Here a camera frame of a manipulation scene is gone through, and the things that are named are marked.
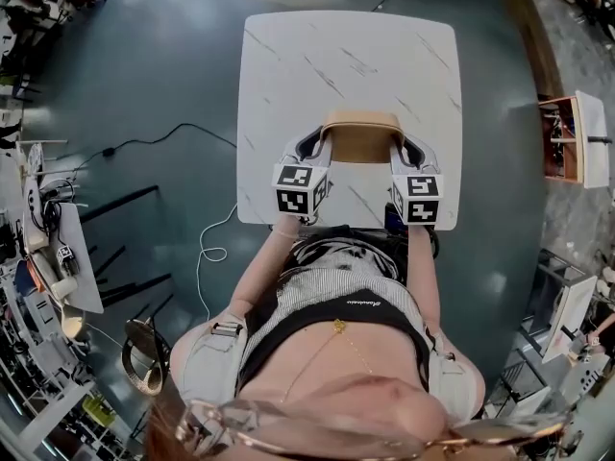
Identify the person's face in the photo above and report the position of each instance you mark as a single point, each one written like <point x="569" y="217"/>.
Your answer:
<point x="360" y="420"/>

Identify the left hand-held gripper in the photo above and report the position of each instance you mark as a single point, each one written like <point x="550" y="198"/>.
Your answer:
<point x="300" y="190"/>

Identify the gold rimmed eyeglasses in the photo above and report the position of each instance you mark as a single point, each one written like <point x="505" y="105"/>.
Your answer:
<point x="235" y="420"/>

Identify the white metal frame cabinet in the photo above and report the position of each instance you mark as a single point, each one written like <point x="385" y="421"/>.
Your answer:
<point x="572" y="315"/>

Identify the beige shell chair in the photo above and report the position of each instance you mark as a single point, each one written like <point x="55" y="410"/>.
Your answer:
<point x="72" y="322"/>

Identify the woven wicker chair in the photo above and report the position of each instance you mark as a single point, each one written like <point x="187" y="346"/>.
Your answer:
<point x="139" y="334"/>

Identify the person's right forearm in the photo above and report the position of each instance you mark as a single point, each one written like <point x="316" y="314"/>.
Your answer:
<point x="423" y="276"/>

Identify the white cup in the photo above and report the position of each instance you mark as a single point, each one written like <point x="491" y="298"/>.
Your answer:
<point x="63" y="288"/>

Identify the white side table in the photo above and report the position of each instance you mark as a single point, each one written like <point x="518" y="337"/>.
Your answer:
<point x="84" y="267"/>

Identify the orange wooden cabinet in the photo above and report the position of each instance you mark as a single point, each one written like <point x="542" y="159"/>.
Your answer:
<point x="591" y="137"/>

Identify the person's left forearm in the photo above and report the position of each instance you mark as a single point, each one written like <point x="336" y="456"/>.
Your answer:
<point x="266" y="267"/>

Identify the white marble table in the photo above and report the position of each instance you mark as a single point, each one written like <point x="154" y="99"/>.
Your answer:
<point x="346" y="65"/>

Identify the person's torso striped top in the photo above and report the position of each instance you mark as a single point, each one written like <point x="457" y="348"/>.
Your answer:
<point x="336" y="286"/>

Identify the yellow green crate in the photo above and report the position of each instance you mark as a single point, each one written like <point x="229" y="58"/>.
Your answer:
<point x="98" y="408"/>

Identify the spare grey hand-held gripper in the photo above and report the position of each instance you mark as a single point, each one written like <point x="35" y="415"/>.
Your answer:
<point x="67" y="257"/>

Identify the black device blue screen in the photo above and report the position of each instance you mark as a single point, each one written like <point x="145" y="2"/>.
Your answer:
<point x="394" y="216"/>

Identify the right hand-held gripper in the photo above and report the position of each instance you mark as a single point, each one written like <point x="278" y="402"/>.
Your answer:
<point x="423" y="200"/>

